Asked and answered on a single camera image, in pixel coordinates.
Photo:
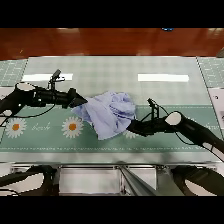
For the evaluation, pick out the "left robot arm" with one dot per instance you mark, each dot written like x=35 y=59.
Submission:
x=30 y=96

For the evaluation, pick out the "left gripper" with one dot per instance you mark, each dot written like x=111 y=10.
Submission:
x=72 y=98

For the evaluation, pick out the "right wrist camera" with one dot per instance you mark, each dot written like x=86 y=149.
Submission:
x=152 y=108

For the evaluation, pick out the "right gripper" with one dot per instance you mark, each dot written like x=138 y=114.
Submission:
x=143 y=127

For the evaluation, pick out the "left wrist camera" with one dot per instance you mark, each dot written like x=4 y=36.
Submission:
x=55 y=78

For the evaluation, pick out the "light blue shirt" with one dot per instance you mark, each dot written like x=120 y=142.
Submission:
x=106 y=113

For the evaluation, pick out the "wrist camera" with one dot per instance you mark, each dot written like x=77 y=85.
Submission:
x=152 y=108
x=55 y=78

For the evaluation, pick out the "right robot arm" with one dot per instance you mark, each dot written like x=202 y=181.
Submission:
x=193 y=128

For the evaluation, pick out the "silver frame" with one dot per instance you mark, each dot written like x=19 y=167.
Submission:
x=100 y=178

